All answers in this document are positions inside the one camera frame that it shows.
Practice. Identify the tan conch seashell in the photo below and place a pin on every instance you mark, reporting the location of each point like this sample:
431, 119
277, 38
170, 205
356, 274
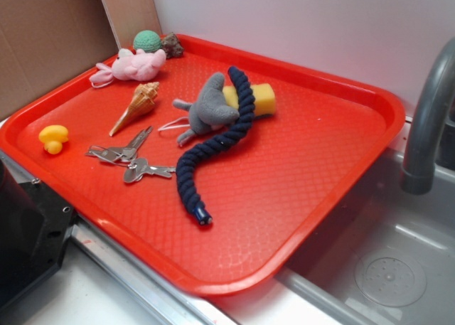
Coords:
143, 102

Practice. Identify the pink plush bunny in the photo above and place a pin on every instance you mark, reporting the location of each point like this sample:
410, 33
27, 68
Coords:
139, 66

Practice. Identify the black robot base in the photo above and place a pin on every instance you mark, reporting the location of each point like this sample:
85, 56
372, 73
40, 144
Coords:
35, 226

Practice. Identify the red plastic tray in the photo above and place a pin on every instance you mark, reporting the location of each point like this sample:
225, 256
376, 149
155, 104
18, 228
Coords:
265, 195

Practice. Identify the grey plush elephant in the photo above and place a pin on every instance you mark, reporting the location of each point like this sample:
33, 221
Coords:
208, 113

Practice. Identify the yellow sponge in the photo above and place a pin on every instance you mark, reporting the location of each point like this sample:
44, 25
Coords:
265, 99

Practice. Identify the silver key lower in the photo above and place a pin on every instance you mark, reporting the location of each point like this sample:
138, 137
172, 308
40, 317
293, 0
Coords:
140, 167

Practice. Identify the silver key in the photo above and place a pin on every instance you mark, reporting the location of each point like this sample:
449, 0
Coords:
120, 154
140, 167

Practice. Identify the silver key upper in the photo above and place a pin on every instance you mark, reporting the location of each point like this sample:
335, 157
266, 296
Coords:
120, 154

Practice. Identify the green crocheted ball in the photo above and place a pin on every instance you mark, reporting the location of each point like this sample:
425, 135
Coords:
147, 40

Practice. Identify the yellow rubber duck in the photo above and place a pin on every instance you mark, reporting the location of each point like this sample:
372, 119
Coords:
53, 138

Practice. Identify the grey sink basin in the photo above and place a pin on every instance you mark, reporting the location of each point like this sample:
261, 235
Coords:
381, 256

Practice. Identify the grey faucet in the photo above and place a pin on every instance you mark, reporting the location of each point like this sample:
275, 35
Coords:
431, 137

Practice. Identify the brown cardboard panel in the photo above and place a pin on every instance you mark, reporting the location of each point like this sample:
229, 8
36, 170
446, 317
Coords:
44, 43

